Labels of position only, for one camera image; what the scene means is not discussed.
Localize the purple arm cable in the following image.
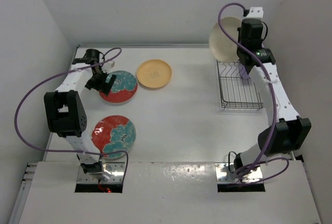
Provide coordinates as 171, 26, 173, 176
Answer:
217, 3, 291, 185
14, 47, 129, 183

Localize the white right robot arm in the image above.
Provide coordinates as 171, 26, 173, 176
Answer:
234, 18, 312, 175

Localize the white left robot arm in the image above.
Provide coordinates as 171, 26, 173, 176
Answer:
44, 49, 116, 182

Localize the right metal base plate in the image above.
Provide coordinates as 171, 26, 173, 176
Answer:
215, 162, 263, 185

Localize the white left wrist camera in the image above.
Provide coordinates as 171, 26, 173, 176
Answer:
107, 61, 115, 69

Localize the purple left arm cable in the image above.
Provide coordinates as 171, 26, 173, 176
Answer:
14, 47, 129, 183

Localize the lavender plate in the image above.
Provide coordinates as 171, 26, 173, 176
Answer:
239, 64, 250, 79

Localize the cream plate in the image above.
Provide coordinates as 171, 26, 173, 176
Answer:
209, 17, 241, 63

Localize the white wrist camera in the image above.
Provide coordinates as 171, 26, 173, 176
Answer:
244, 7, 264, 20
107, 61, 115, 69

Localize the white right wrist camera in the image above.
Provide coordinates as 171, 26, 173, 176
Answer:
244, 7, 264, 20

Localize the grey wire dish rack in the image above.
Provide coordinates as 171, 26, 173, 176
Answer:
216, 61, 264, 112

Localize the orange plate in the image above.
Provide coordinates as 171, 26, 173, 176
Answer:
136, 59, 172, 89

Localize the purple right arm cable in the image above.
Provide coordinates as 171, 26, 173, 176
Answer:
217, 3, 291, 185

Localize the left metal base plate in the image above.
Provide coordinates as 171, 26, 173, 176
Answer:
76, 162, 126, 184

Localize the red teal floral plate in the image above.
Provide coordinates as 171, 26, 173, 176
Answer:
99, 71, 138, 104
91, 115, 136, 154

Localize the metal base plate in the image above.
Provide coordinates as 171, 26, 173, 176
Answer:
215, 162, 263, 185
76, 162, 126, 184

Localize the red teal floral plate upper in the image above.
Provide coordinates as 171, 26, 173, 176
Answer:
99, 71, 138, 104

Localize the red teal floral plate lower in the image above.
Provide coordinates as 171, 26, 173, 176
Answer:
91, 115, 136, 154

